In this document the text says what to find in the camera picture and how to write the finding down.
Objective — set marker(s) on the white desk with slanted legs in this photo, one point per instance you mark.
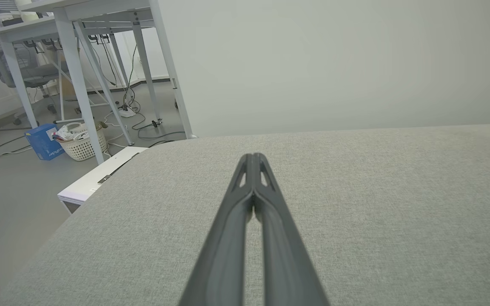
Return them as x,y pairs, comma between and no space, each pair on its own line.
75,63

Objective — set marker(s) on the blue cardboard box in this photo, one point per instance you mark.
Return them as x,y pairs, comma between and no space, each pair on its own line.
43,142

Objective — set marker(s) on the small white power strip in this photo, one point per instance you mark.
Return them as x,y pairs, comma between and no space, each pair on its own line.
126,112

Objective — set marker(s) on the white partition panel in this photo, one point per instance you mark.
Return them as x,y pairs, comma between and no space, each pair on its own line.
334,63

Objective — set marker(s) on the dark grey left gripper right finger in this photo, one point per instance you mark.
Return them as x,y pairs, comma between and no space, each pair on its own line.
285,255

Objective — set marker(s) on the white plastic laundry basket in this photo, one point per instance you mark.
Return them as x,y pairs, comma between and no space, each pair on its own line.
84,146

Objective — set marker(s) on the grey fabric sofa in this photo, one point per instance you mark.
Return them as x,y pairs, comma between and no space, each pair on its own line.
355,212

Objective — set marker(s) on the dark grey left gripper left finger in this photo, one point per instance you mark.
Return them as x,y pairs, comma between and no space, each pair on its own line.
223,238

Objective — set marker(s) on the grey office chair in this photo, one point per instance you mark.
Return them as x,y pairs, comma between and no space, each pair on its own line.
28,68

